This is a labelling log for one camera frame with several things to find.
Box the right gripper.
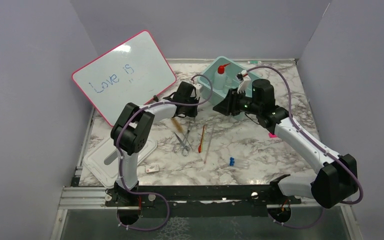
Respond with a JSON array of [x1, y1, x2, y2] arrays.
[[213, 87, 262, 117]]

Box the small clear glass beaker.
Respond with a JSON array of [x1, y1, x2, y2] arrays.
[[223, 77, 235, 95]]

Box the white wash bottle red cap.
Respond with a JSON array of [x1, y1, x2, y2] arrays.
[[213, 63, 230, 90]]

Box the brown test tube brush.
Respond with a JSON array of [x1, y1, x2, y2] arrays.
[[170, 117, 184, 134]]

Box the metal tweezers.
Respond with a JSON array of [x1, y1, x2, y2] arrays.
[[174, 132, 184, 148]]

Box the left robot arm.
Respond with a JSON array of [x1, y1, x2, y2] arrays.
[[110, 81, 203, 206]]

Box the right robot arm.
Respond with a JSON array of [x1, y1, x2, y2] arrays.
[[213, 79, 359, 209]]

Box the pink framed whiteboard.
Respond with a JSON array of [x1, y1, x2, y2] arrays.
[[71, 30, 177, 126]]

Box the red orange spatula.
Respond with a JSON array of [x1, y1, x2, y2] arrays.
[[198, 124, 206, 153]]

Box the blue capped test tubes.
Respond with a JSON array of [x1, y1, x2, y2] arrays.
[[229, 157, 249, 169]]

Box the small white card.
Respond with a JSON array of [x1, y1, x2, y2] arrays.
[[145, 164, 160, 174]]

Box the white plastic lid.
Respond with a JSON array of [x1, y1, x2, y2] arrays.
[[84, 137, 157, 190]]

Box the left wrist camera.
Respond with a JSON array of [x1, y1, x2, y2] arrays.
[[193, 83, 203, 99]]

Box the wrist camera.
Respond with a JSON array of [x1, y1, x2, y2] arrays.
[[236, 70, 252, 94], [193, 83, 203, 99]]

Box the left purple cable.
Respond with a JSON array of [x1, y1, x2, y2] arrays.
[[115, 74, 214, 232]]

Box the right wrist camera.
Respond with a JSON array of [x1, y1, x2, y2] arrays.
[[236, 70, 252, 94]]

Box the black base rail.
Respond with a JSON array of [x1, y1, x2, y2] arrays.
[[105, 184, 301, 218]]

